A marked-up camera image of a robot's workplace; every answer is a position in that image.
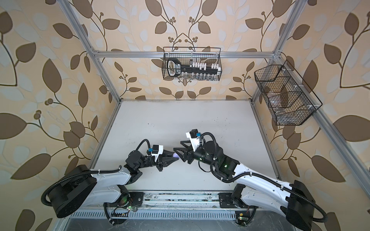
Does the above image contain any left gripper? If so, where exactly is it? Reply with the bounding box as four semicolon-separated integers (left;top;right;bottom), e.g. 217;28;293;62
135;148;178;173

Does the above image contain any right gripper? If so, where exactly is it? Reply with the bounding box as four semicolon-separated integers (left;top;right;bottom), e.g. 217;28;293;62
175;140;218;168

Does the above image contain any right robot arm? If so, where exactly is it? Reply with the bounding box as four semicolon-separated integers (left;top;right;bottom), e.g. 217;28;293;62
174;129;329;231

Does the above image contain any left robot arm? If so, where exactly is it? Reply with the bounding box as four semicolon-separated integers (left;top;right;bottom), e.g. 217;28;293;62
40;139;179;218

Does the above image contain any black tool in basket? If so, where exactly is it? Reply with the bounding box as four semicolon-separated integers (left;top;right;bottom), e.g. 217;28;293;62
163;58;222;77

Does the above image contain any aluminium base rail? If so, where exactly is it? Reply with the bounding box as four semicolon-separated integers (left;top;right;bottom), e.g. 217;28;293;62
72;190;303;221

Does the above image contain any back wire basket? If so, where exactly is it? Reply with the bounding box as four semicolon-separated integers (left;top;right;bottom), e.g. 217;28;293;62
161;46;223;81

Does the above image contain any wire basket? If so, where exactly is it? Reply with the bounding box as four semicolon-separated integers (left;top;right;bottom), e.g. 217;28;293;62
161;46;223;81
254;60;323;126

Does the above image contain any right wire basket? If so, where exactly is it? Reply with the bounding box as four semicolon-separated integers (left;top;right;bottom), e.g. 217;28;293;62
254;60;323;126

